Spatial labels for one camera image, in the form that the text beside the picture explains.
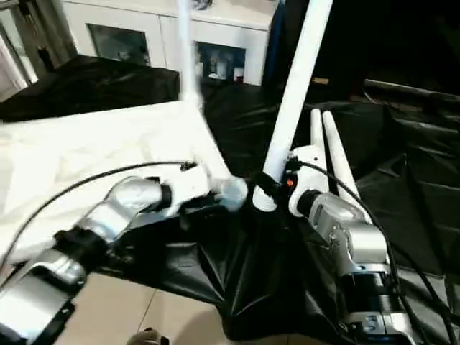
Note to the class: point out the white plastic table leg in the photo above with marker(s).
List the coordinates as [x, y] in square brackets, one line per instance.
[338, 158]
[187, 50]
[317, 136]
[298, 86]

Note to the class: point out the white plastic table top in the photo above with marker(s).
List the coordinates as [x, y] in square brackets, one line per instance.
[72, 158]

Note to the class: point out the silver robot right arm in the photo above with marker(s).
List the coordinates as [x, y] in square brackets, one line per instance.
[352, 244]

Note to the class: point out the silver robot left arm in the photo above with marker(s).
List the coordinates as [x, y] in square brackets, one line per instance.
[100, 223]

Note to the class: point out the black mat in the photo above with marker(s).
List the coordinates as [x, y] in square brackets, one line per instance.
[237, 287]

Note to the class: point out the black robot left foot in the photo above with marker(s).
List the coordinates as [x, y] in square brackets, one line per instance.
[147, 338]

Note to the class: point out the dark grey bar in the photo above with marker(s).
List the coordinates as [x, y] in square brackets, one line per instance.
[410, 90]

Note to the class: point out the white glass-door cabinet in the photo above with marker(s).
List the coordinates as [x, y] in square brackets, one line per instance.
[144, 29]

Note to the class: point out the shiny silver ornament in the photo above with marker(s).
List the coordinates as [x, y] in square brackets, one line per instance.
[203, 3]

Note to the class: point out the grey metal rack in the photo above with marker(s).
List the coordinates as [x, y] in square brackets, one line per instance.
[29, 32]

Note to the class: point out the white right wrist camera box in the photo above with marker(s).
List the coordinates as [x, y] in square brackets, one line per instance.
[309, 165]

